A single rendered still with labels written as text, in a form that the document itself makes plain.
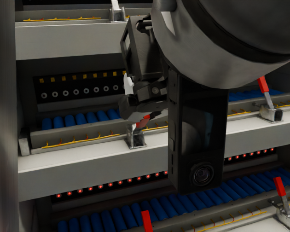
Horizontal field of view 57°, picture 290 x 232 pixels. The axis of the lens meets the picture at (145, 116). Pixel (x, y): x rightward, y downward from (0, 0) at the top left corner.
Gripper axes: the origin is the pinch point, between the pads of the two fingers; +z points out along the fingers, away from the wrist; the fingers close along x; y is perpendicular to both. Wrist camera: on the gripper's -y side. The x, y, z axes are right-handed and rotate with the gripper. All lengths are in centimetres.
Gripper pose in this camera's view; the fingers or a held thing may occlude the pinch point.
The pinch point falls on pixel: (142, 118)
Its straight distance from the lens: 37.1
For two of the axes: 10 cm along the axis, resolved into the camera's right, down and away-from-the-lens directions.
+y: -1.9, -9.7, 1.7
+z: -2.6, 2.1, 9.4
